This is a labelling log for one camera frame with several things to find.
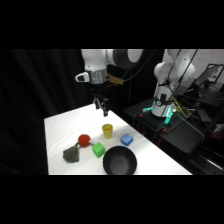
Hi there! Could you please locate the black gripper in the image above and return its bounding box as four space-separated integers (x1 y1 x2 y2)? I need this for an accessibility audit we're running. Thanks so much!
88 81 110 118

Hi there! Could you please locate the yellow cup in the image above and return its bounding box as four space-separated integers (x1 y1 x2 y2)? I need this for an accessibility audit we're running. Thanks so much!
101 123 115 140

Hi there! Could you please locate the black bowl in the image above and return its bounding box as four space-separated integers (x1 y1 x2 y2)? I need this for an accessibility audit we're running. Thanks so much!
102 145 138 176

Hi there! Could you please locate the red ball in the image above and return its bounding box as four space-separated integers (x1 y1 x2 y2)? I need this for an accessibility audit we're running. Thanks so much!
77 133 92 147

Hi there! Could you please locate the blue cube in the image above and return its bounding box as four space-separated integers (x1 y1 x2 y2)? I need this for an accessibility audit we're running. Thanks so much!
120 133 135 147

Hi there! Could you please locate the green cube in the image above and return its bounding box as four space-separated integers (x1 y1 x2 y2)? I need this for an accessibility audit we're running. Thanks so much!
91 142 106 159

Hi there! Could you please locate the black curtain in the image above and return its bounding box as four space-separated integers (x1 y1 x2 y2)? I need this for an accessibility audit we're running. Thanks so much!
0 49 165 176

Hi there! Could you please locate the black laptop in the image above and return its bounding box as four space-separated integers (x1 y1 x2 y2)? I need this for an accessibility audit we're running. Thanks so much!
194 63 224 90

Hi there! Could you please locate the white whiteboard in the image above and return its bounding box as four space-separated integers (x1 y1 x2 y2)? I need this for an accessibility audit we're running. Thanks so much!
195 49 224 84

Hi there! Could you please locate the tan wrist mount plate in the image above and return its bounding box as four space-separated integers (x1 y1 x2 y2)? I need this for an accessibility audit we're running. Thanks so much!
106 75 125 85

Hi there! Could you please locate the white grey wrist camera box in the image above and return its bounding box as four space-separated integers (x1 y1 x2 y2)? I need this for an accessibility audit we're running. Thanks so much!
74 71 91 84

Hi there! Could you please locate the yellow green cable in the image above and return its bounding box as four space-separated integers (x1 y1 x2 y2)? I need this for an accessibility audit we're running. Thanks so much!
172 102 194 119

